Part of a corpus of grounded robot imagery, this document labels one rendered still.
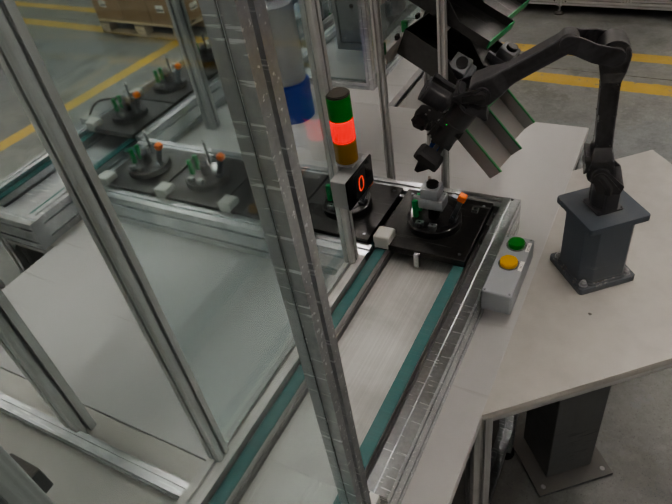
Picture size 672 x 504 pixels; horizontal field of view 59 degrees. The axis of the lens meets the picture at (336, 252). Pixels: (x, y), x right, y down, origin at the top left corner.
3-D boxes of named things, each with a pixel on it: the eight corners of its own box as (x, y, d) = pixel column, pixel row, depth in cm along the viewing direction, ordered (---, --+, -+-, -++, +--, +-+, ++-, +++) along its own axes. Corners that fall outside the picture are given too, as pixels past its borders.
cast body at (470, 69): (476, 70, 153) (478, 60, 146) (467, 84, 153) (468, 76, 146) (448, 54, 154) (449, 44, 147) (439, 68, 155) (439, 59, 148)
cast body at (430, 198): (448, 202, 150) (447, 179, 145) (442, 212, 147) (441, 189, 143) (417, 196, 154) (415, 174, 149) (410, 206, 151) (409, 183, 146)
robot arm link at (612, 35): (630, 25, 112) (594, 28, 114) (634, 41, 107) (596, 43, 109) (611, 168, 133) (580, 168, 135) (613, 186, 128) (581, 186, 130)
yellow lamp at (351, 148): (362, 154, 128) (359, 134, 125) (352, 167, 125) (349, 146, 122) (342, 151, 130) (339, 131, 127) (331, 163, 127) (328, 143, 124)
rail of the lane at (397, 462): (519, 228, 164) (521, 196, 156) (391, 525, 107) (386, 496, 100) (499, 224, 166) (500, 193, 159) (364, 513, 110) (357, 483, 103)
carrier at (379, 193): (404, 193, 168) (400, 155, 160) (368, 246, 153) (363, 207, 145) (329, 180, 178) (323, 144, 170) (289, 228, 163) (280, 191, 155)
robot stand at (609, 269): (635, 280, 143) (652, 214, 131) (579, 296, 142) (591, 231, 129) (600, 244, 155) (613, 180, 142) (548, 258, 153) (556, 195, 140)
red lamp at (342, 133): (359, 134, 125) (357, 113, 122) (349, 146, 122) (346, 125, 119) (338, 131, 127) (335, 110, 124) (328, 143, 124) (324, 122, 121)
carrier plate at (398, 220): (493, 209, 157) (493, 202, 156) (464, 267, 142) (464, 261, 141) (409, 194, 167) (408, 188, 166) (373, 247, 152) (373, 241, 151)
